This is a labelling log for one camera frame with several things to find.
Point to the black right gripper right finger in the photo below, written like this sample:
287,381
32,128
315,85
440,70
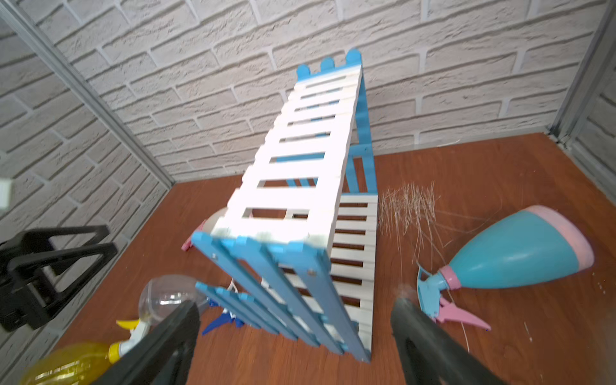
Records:
428,355

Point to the thin scattered straw strands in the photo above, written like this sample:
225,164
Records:
415,230

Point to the left aluminium corner post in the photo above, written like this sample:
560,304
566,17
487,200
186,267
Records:
25,28

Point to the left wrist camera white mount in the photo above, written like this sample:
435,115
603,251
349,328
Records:
6,189

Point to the blue and white slatted shelf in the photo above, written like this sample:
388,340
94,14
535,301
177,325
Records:
299,235

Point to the white spray bottle pink nozzle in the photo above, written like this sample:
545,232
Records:
205,227

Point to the yellow spray bottle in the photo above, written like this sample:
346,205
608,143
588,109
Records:
84,363

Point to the clear spray bottle blue nozzle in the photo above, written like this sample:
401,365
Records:
162,295

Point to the teal spray bottle pink trim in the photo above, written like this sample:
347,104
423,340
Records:
532,246

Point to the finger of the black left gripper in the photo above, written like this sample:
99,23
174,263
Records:
38,240
28,297

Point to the right aluminium corner post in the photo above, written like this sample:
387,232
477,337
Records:
598,63

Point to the aluminium corner post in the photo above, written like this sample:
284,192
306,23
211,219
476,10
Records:
25,28
598,63

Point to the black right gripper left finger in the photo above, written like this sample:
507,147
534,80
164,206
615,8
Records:
163,356

